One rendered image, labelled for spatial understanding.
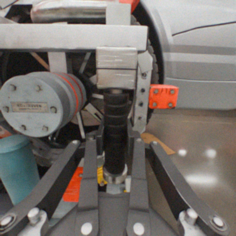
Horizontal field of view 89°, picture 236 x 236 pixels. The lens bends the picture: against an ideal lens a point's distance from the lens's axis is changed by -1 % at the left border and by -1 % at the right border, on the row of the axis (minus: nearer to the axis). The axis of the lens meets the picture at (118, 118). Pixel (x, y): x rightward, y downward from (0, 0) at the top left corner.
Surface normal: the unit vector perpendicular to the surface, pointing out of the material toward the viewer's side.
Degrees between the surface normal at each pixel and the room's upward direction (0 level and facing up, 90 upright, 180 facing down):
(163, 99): 90
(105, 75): 90
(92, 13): 128
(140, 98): 90
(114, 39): 90
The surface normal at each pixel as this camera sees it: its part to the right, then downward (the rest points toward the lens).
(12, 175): 0.33, 0.33
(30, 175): 0.94, 0.16
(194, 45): 0.00, 0.34
